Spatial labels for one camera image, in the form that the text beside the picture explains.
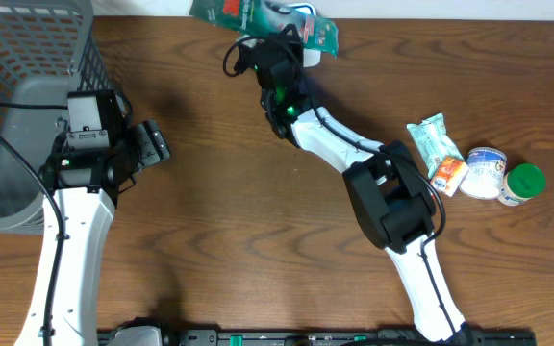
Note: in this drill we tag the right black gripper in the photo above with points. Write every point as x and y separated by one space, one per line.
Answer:
297 41

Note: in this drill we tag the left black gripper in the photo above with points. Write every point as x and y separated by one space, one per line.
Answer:
150 142

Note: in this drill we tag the green white pouch packet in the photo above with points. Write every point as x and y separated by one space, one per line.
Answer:
224 13

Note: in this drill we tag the mint green wipes pack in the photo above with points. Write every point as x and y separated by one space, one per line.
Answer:
433 143

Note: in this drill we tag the orange snack box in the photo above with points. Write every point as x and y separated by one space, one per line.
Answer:
449 176

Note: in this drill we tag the white blue label container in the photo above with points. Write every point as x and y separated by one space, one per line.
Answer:
486 168

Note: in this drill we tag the green lid glass jar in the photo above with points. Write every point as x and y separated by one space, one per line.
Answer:
521 184

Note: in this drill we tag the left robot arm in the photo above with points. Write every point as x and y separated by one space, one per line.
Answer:
83 176

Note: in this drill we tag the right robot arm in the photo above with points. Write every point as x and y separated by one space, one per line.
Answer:
396 208

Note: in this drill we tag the white barcode scanner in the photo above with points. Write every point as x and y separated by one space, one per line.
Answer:
311 56

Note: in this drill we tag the grey plastic mesh basket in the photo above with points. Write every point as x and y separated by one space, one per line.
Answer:
46 51

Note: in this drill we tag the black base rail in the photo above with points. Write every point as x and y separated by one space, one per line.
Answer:
151 336

